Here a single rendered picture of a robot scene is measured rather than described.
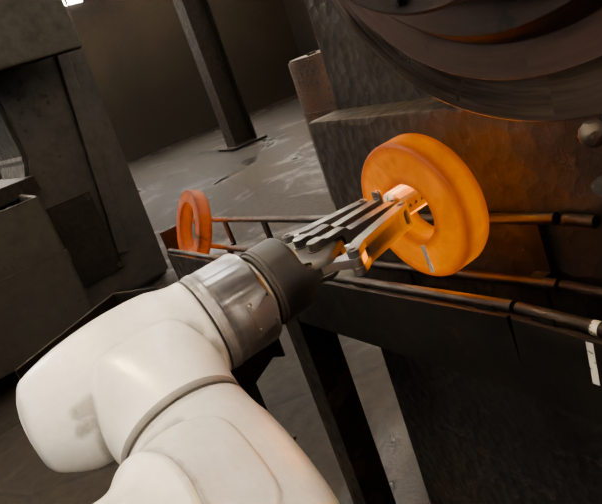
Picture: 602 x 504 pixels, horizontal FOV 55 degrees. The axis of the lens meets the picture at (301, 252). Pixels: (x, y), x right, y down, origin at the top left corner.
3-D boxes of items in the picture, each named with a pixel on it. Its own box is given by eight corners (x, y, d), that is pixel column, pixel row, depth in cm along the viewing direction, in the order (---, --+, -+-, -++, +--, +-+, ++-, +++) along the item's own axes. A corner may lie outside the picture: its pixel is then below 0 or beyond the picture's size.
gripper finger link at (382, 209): (302, 243, 53) (310, 245, 52) (391, 190, 58) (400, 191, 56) (317, 279, 55) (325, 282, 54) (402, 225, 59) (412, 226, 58)
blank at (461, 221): (363, 141, 66) (341, 153, 65) (459, 119, 53) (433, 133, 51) (411, 259, 70) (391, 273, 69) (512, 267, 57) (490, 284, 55)
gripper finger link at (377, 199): (312, 277, 55) (304, 275, 57) (393, 223, 60) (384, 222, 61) (297, 242, 54) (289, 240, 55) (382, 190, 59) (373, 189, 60)
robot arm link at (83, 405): (185, 327, 57) (263, 421, 49) (32, 422, 50) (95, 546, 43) (158, 250, 49) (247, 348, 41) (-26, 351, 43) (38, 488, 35)
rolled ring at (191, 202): (191, 175, 136) (204, 175, 138) (171, 209, 151) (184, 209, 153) (204, 247, 130) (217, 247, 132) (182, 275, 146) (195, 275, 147)
